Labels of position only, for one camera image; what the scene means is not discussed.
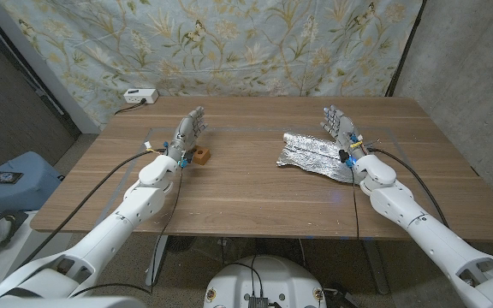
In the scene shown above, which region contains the black backdrop pole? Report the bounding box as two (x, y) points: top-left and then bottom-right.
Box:
(383, 0), (427, 98)

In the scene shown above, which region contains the grey wall post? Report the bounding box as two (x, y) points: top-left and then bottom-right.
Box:
(0, 0), (102, 134)

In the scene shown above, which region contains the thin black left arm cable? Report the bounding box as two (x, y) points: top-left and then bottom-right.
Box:
(68, 164), (186, 299)

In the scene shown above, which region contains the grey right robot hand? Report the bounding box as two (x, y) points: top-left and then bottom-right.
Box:
(319, 104), (370, 162)

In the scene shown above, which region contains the black round fan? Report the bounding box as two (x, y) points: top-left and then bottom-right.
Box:
(167, 234), (197, 254)

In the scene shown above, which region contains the floral printed backdrop cloth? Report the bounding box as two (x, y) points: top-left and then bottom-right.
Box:
(0, 0), (423, 129)

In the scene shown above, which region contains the white floor platform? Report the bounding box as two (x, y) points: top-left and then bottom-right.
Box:
(0, 209), (74, 296)

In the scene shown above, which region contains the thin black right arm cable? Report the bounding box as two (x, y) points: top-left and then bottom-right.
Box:
(348, 164), (361, 240)

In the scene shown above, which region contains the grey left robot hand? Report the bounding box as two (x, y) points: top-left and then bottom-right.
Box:
(163, 105), (209, 166)

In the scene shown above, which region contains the blue plastic container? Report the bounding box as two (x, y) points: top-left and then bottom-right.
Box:
(0, 151), (63, 214)

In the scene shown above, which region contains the grey metal table leg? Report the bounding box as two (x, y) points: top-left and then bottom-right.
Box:
(145, 234), (170, 287)
(361, 239), (391, 296)

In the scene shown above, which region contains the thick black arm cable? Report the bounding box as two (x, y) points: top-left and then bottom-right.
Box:
(368, 146), (451, 228)
(17, 147), (169, 269)

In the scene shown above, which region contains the orange toy brick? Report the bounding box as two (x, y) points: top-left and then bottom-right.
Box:
(191, 145), (211, 166)

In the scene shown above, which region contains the black power strip cord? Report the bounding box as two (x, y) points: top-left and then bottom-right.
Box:
(113, 98), (147, 116)

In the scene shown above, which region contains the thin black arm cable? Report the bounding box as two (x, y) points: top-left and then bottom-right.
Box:
(68, 164), (186, 299)
(348, 164), (361, 240)

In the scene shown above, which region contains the black box under table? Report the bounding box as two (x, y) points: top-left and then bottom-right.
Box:
(325, 287), (361, 308)

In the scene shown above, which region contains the black torso cable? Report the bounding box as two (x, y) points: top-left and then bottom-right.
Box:
(228, 255), (265, 297)

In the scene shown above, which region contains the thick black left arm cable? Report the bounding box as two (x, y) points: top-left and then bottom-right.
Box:
(17, 147), (169, 269)

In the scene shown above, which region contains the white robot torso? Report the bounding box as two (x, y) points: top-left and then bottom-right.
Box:
(203, 255), (328, 308)

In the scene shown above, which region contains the white power strip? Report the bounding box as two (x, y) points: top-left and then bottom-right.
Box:
(122, 88), (160, 105)

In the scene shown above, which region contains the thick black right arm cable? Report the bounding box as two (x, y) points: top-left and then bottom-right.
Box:
(368, 146), (451, 228)

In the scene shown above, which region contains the black flat device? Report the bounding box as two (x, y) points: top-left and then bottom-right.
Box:
(0, 170), (25, 185)

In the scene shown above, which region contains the crinkled aluminum foil sheet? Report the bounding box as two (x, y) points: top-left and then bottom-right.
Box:
(276, 132), (374, 185)

